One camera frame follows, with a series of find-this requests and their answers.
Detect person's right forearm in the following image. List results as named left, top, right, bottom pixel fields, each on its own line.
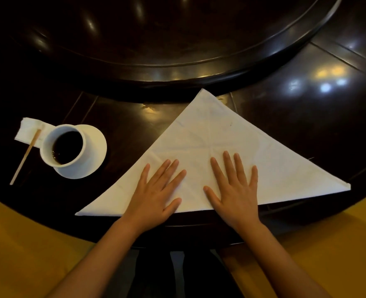
left=235, top=218, right=331, bottom=298

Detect wooden stir stick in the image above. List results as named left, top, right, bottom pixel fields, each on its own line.
left=9, top=129, right=42, bottom=186

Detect white cloth napkin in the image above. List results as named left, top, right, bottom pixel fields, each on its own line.
left=75, top=88, right=351, bottom=217

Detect person's left hand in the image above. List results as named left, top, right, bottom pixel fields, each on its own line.
left=121, top=159, right=187, bottom=235

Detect white saucer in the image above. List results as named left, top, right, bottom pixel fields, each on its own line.
left=53, top=124, right=108, bottom=180

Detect person's right hand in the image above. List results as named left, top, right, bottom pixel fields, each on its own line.
left=203, top=151, right=262, bottom=234

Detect person's black trousers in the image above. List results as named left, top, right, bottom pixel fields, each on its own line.
left=126, top=249, right=244, bottom=298

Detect white paper napkin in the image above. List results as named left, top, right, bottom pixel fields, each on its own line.
left=14, top=117, right=56, bottom=149

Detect dark wooden turntable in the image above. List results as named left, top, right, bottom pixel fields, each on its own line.
left=3, top=0, right=345, bottom=92

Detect person's left forearm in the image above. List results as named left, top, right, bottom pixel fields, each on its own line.
left=46, top=215, right=144, bottom=298

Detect white coffee cup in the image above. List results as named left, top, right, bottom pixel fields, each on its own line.
left=40, top=124, right=92, bottom=168

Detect black coffee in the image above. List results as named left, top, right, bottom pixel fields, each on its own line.
left=52, top=131, right=83, bottom=165

